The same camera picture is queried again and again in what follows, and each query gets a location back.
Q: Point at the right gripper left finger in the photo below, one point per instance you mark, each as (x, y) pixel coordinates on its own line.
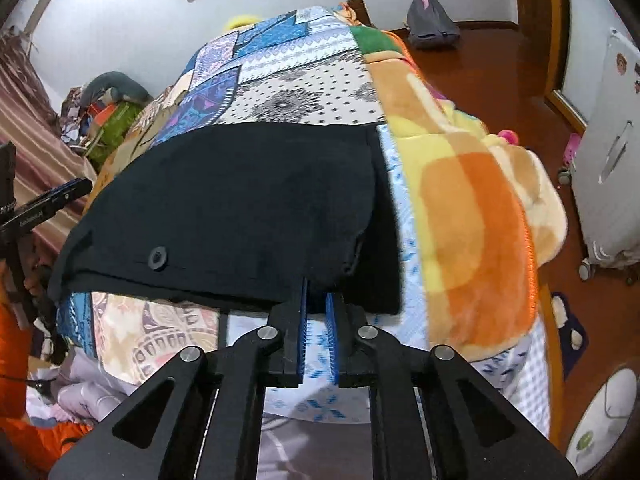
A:
(287, 364)

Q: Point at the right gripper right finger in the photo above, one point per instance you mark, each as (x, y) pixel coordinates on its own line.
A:
(349, 364)

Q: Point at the black pants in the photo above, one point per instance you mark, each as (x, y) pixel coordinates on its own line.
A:
(243, 217)

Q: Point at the striped red curtain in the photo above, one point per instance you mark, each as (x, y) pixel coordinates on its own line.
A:
(43, 160)

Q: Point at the green storage box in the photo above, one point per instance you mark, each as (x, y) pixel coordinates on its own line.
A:
(109, 129)

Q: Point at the grey plush toy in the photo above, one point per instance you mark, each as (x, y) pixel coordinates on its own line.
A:
(122, 88)

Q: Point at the orange fleece blanket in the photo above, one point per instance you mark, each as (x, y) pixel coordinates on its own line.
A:
(487, 215)

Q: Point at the yellow curved pillow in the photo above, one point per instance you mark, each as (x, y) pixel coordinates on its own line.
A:
(240, 21)

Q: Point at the blue patchwork bedspread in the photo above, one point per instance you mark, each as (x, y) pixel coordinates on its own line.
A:
(304, 68)

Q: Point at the white suitcase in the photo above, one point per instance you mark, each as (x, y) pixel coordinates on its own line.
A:
(605, 169)

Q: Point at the grey backpack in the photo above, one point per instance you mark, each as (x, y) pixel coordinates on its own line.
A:
(429, 26)

